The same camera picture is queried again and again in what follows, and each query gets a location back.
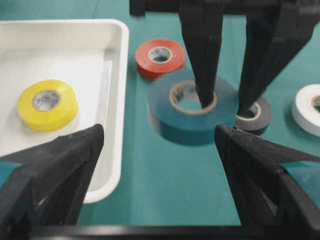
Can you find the black tape roll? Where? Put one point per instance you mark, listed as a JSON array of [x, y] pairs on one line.
[[258, 122]]

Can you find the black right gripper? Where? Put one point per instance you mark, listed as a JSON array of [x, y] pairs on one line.
[[276, 30]]

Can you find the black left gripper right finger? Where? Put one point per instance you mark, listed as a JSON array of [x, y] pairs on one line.
[[264, 192]]

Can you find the white plastic case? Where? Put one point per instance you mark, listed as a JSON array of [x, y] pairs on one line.
[[58, 77]]

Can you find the green tape roll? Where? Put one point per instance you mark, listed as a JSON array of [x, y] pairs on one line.
[[187, 126]]

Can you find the yellow tape roll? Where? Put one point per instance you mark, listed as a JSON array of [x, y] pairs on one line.
[[47, 105]]

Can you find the white tape roll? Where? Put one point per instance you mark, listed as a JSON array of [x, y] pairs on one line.
[[304, 110]]

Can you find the red tape roll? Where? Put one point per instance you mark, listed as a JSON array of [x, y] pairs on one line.
[[159, 56]]

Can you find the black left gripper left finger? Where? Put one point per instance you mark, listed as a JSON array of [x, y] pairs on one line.
[[48, 182]]

